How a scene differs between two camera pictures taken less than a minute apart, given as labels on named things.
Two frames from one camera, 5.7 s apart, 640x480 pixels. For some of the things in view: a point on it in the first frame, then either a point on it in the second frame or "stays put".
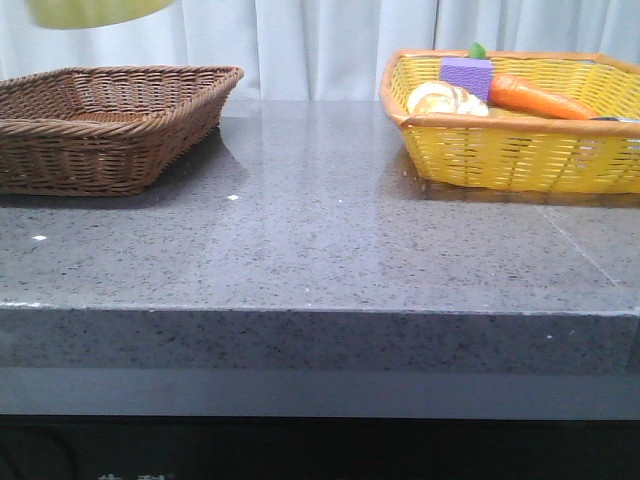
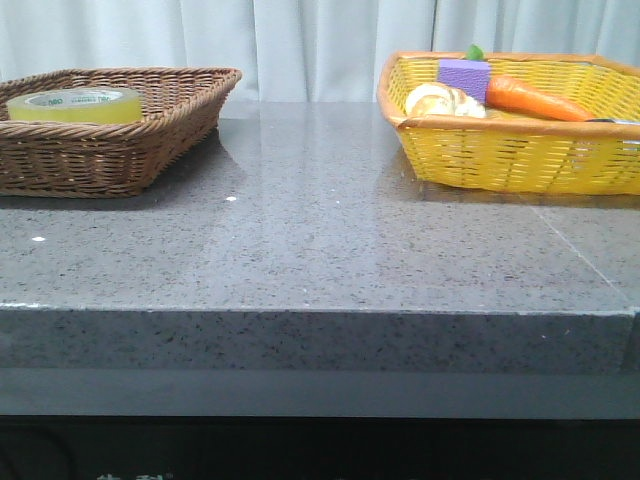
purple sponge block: (473, 74) stays put
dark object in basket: (610, 118) stays put
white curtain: (319, 50) stays put
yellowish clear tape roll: (81, 14) → (85, 105)
